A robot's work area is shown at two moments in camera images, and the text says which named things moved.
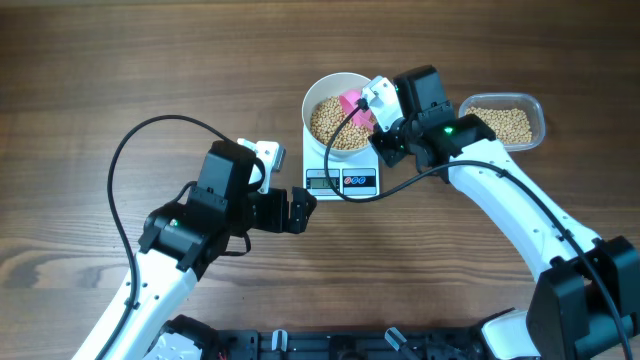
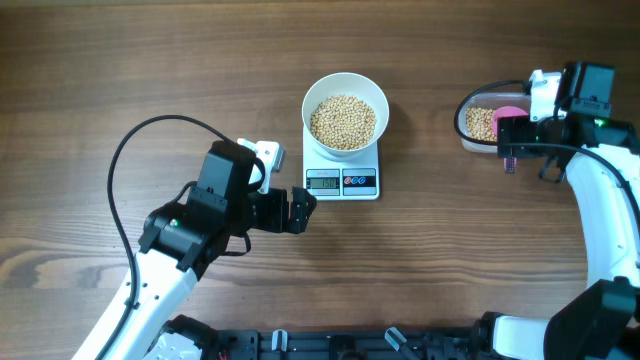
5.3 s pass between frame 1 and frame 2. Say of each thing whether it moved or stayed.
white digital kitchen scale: stayed
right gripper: moved
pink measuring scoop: moved
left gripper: stayed
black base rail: stayed
